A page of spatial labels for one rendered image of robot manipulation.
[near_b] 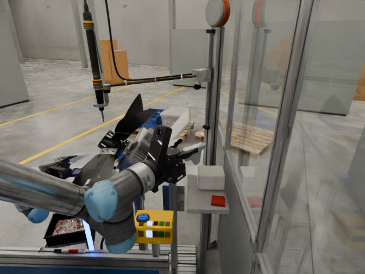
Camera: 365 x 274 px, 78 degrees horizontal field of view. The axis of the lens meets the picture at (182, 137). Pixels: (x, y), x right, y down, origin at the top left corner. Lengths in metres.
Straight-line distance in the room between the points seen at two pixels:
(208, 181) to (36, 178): 1.08
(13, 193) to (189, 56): 8.12
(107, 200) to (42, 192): 0.14
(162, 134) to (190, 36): 7.89
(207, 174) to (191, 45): 7.22
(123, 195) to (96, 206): 0.06
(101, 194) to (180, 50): 8.22
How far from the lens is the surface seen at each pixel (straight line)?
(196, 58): 8.37
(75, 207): 0.62
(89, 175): 1.15
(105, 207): 0.50
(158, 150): 0.59
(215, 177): 1.44
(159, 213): 1.02
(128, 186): 0.52
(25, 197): 0.55
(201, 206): 1.37
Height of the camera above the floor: 1.76
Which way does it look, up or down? 24 degrees down
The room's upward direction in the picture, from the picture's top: straight up
